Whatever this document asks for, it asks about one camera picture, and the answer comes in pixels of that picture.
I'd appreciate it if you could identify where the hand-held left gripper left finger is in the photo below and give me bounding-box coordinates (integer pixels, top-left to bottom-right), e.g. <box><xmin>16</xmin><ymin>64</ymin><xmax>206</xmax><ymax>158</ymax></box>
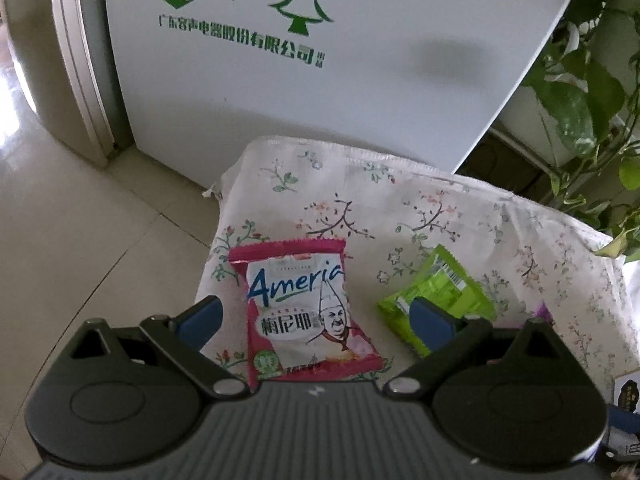
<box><xmin>70</xmin><ymin>295</ymin><xmax>253</xmax><ymax>402</ymax></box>

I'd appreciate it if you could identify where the floral white tablecloth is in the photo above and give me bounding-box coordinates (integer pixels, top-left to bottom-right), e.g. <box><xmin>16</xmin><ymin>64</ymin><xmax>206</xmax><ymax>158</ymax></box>
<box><xmin>197</xmin><ymin>135</ymin><xmax>640</xmax><ymax>411</ymax></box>

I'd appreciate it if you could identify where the dark plant stand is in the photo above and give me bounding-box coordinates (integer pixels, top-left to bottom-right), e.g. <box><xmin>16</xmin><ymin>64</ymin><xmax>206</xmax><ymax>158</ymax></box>
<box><xmin>460</xmin><ymin>127</ymin><xmax>556</xmax><ymax>206</ymax></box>

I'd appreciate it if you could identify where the white plant pot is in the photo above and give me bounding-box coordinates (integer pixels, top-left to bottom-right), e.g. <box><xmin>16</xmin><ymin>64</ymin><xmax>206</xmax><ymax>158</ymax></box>
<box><xmin>492</xmin><ymin>85</ymin><xmax>601</xmax><ymax>168</ymax></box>

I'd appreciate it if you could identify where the green leafy potted plant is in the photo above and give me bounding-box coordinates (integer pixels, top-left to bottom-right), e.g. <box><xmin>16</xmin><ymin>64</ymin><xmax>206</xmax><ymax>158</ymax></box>
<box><xmin>520</xmin><ymin>0</ymin><xmax>640</xmax><ymax>263</ymax></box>

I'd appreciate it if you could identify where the pink and white snack packet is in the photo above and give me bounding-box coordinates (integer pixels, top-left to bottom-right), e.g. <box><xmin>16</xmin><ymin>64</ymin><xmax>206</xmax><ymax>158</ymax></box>
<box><xmin>227</xmin><ymin>237</ymin><xmax>383</xmax><ymax>391</ymax></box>

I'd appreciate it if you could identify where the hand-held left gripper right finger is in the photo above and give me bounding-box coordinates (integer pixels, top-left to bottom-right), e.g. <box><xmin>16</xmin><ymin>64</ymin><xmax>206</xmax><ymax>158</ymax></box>
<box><xmin>382</xmin><ymin>296</ymin><xmax>576</xmax><ymax>401</ymax></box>

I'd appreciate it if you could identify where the white refrigerator with green print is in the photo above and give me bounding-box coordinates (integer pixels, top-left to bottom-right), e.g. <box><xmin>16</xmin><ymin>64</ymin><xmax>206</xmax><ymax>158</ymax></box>
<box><xmin>47</xmin><ymin>0</ymin><xmax>593</xmax><ymax>186</ymax></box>

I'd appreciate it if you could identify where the green snack packet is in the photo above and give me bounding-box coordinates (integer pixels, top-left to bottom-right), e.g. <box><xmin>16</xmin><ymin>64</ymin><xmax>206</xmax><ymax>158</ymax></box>
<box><xmin>377</xmin><ymin>244</ymin><xmax>496</xmax><ymax>358</ymax></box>

